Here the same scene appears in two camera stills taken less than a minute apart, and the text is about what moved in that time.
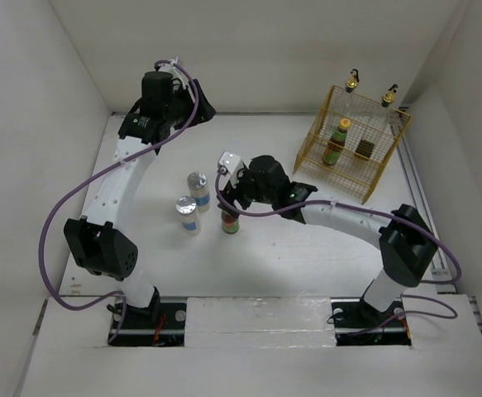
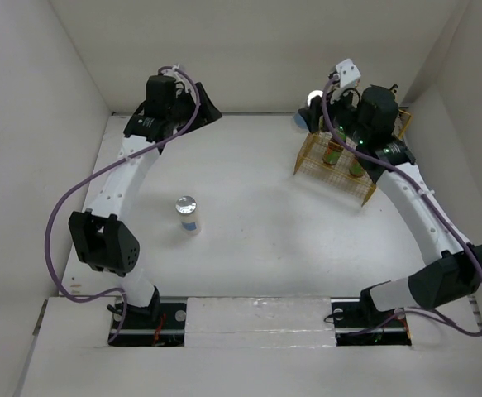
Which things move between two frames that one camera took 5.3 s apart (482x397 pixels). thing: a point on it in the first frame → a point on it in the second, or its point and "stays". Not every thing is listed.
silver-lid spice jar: [197, 184] → [298, 118]
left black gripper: [203, 113] stays
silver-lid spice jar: [186, 207] stays
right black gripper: [231, 195] → [311, 114]
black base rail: [355, 324] stays
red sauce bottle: [229, 223] → [355, 168]
